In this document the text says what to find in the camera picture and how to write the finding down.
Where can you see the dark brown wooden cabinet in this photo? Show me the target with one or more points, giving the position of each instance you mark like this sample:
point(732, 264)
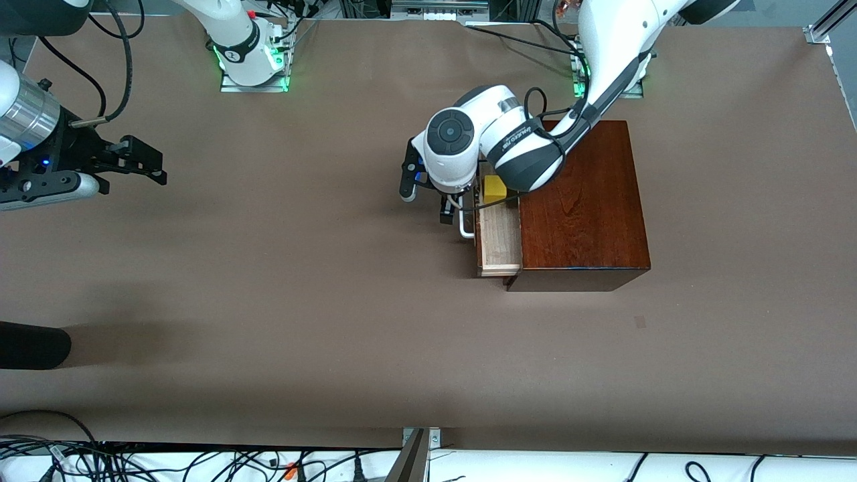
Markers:
point(589, 221)

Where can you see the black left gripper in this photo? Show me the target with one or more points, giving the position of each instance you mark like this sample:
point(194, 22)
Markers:
point(447, 210)

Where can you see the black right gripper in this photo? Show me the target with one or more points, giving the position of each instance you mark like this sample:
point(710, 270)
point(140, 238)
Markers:
point(75, 148)

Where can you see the yellow block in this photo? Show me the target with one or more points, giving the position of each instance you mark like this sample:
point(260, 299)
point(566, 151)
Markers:
point(495, 189)

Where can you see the grey metal post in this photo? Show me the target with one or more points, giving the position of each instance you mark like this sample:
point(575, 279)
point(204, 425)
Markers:
point(410, 462)

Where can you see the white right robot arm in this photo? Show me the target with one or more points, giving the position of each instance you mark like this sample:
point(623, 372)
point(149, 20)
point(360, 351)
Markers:
point(20, 114)

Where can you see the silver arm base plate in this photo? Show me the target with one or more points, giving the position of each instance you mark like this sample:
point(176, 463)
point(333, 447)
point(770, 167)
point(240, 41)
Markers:
point(636, 90)
point(231, 86)

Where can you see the grey power strip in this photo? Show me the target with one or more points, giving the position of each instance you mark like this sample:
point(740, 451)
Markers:
point(438, 8)

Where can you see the silver bracket plate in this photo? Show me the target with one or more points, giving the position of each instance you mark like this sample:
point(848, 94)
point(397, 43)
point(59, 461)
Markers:
point(434, 438)

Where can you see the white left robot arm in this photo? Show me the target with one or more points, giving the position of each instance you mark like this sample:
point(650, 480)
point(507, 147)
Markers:
point(462, 140)

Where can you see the orange connector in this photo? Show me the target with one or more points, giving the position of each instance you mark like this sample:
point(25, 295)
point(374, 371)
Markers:
point(291, 472)

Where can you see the grey aluminium frame rail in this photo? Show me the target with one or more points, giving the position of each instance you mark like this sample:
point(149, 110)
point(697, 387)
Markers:
point(820, 32)

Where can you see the black cylinder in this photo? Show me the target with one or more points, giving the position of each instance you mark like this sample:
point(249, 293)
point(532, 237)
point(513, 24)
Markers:
point(33, 345)

